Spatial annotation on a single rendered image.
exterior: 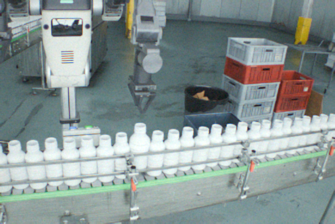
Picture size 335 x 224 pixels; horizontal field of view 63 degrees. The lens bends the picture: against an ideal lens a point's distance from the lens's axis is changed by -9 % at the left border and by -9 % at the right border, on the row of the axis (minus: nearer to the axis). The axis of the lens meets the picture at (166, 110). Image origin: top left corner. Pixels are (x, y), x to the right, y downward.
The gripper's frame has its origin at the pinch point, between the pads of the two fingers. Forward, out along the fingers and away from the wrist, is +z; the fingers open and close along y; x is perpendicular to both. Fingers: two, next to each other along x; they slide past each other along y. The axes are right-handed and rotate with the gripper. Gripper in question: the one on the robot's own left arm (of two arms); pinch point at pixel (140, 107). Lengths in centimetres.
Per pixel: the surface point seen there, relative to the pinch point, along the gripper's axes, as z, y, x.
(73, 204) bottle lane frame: 32.2, -5.8, 23.7
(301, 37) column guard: 70, 686, -749
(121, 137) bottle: 11.3, 1.4, 5.5
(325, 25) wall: 27, 824, -1015
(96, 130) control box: 14.1, 12.6, 12.7
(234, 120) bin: 33, 47, -71
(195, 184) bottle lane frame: 30.5, -5.7, -21.7
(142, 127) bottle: 6.4, -2.1, -0.6
